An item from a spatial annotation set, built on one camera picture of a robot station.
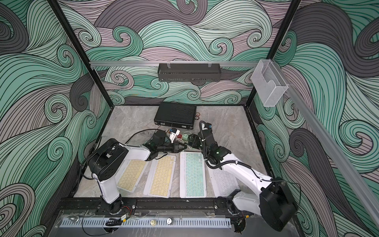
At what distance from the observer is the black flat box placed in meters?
1.04

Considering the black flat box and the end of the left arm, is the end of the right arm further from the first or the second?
the black flat box

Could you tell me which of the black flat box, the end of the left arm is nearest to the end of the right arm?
the end of the left arm
